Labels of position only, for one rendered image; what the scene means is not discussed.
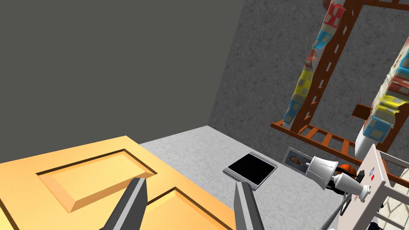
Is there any white side table with lamp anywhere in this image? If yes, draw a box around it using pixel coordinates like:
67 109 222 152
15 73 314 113
305 143 409 230

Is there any black window with grey frame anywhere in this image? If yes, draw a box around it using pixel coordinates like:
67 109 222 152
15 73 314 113
222 151 278 191

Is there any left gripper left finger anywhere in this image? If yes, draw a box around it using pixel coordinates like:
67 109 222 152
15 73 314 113
99 177 149 230

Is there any brown bed with patchwork quilt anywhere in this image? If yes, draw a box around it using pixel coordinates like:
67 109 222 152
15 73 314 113
270 0 409 189

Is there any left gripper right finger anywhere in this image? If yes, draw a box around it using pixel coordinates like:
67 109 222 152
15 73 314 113
233 181 266 230

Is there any yellow panelled door leaf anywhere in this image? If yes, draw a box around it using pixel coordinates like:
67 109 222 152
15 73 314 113
0 135 237 230

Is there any framed portrait picture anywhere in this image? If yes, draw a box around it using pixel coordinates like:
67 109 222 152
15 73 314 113
284 147 315 175

